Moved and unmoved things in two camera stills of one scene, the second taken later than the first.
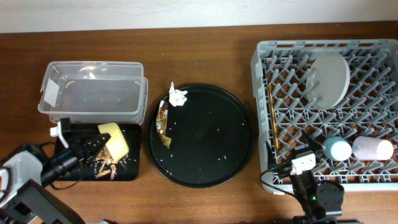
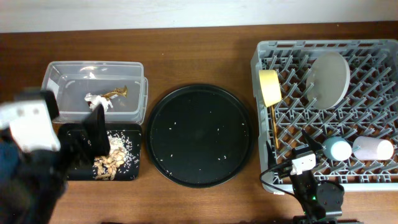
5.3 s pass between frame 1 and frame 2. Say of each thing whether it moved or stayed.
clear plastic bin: stayed
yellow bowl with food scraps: moved
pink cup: stayed
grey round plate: stayed
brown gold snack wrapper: moved
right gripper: stayed
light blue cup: stayed
